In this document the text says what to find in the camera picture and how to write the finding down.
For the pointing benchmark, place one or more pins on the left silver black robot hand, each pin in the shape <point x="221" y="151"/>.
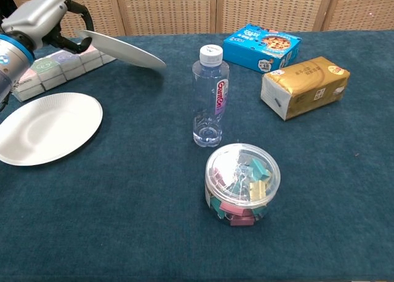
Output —
<point x="37" y="14"/>

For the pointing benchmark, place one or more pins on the white paper plate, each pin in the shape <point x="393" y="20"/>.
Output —
<point x="123" y="51"/>
<point x="49" y="129"/>

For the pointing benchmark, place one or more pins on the wrapped row of pocket tissues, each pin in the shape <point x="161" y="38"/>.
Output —
<point x="61" y="68"/>

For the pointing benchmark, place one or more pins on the woven wooden screen panel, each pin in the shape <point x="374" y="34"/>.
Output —
<point x="363" y="5"/>
<point x="100" y="2"/>
<point x="271" y="5"/>
<point x="166" y="8"/>

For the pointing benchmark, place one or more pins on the clear plastic water bottle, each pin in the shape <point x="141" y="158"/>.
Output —
<point x="210" y="94"/>

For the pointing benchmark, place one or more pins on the teal tablecloth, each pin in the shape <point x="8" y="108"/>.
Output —
<point x="123" y="202"/>

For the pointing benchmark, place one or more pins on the blue cookie box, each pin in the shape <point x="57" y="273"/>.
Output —
<point x="255" y="49"/>

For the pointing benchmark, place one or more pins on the clear jar of binder clips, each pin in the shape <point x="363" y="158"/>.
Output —
<point x="243" y="183"/>

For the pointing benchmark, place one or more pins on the gold tissue pack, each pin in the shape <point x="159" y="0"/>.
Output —
<point x="307" y="85"/>

